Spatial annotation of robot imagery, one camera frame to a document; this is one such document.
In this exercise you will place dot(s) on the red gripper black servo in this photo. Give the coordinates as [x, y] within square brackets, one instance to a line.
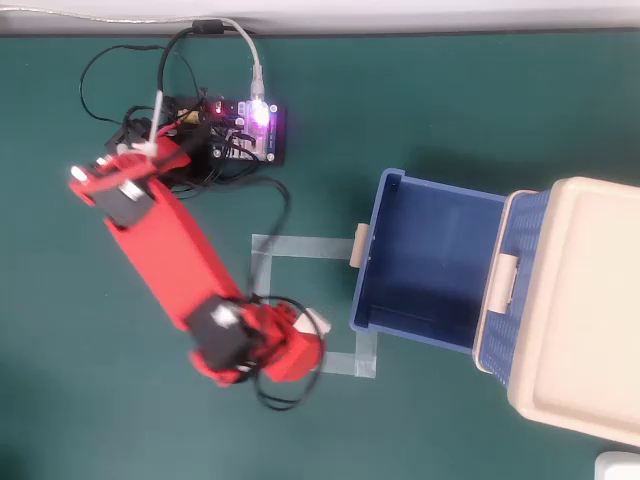
[220, 335]

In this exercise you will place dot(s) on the white studded building block cube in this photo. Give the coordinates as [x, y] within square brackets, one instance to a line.
[314, 321]

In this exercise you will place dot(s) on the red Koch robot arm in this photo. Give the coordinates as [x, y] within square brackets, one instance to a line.
[170, 250]

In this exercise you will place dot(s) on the black controller circuit board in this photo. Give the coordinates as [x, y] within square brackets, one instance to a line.
[275, 145]

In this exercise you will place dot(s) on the white zip tie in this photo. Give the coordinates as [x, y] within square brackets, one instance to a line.
[156, 107]

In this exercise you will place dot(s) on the beige plastic drawer cabinet frame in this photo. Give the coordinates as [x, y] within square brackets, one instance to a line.
[590, 310]

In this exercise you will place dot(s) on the white object at frame edge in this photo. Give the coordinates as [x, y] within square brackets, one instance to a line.
[620, 467]

